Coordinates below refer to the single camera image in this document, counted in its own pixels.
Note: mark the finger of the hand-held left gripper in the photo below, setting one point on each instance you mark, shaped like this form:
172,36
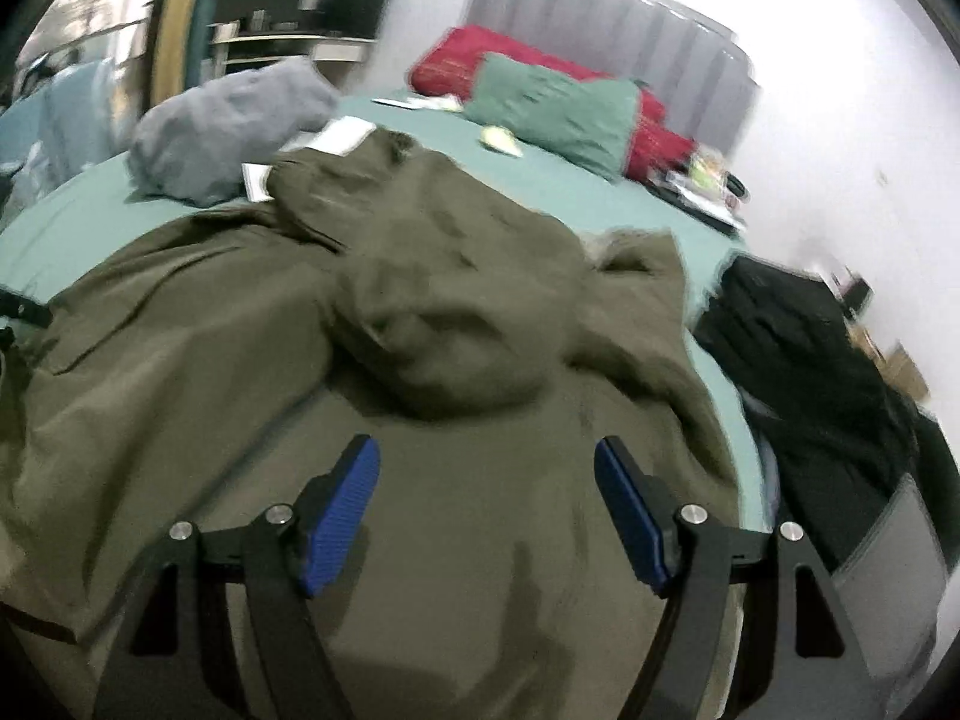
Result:
22,307

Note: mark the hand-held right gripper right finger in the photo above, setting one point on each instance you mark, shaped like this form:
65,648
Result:
628,510

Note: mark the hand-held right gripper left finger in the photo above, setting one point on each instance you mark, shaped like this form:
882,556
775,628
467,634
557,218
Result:
341,510

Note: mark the olive green hooded jacket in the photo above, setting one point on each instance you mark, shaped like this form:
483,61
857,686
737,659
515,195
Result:
420,360

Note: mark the light blue cloth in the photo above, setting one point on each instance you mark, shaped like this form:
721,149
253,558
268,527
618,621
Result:
56,127

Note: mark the black garment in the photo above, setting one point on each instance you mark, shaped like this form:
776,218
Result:
817,382

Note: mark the grey folded garment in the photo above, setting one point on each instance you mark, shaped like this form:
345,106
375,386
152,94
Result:
225,131

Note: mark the bed with green sheet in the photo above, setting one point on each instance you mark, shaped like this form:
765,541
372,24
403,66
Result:
645,202

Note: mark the pile of small items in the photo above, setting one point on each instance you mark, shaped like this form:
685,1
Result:
701,184

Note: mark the white paper sheet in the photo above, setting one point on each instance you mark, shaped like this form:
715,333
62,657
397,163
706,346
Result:
341,136

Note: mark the white shelf unit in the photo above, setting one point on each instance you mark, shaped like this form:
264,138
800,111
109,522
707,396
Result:
289,45

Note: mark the small yellow-green object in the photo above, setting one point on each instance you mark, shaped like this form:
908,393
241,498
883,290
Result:
501,141

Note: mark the green pillow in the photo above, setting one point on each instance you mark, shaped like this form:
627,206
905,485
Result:
559,116

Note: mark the red pillow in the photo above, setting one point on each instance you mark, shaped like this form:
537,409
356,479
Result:
540,90

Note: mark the grey padded headboard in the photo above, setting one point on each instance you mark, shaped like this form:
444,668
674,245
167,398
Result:
622,26

